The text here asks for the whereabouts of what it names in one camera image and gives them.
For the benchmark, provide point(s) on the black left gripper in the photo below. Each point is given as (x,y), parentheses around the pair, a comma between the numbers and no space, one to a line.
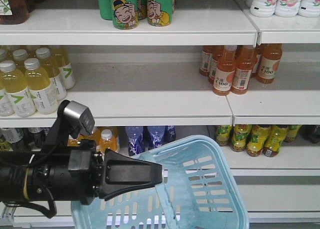
(73,173)

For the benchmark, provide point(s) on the light blue plastic basket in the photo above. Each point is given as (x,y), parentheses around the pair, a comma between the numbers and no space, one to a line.
(198,192)

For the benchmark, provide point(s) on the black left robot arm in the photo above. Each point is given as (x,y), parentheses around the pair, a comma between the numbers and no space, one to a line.
(24,175)

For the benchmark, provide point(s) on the blue sports drink bottle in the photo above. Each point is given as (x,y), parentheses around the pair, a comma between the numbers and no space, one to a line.
(156,136)
(135,140)
(170,133)

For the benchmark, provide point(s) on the orange juice white-label bottle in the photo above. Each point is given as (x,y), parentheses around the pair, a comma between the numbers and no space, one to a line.
(95,136)
(108,141)

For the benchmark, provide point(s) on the dark tea bottle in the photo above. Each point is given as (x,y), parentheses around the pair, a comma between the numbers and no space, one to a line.
(39,136)
(15,136)

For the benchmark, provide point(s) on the pale yellow drink bottle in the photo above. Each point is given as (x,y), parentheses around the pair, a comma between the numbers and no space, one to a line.
(40,87)
(16,88)
(47,62)

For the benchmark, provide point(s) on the yellow lemon tea bottle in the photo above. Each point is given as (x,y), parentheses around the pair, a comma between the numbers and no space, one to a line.
(222,134)
(258,135)
(292,132)
(274,141)
(239,137)

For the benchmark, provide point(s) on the orange C100 juice bottle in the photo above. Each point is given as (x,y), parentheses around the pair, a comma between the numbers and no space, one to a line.
(225,71)
(244,66)
(270,61)

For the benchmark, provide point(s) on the white metal shelving unit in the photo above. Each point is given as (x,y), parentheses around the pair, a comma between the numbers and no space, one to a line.
(149,76)

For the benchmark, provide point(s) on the green cartoon drink can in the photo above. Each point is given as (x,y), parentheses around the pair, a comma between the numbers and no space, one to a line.
(125,14)
(159,12)

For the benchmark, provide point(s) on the black cola plastic bottle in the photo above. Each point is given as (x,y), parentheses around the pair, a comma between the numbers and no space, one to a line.
(311,133)

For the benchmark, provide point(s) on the brown tea bottle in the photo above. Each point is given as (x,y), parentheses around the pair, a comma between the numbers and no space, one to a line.
(13,12)

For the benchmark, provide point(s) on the white peach drink bottle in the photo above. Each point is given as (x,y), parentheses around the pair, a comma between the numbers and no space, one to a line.
(263,8)
(287,8)
(309,8)

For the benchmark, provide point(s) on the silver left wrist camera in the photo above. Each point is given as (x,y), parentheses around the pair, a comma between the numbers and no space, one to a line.
(79,117)

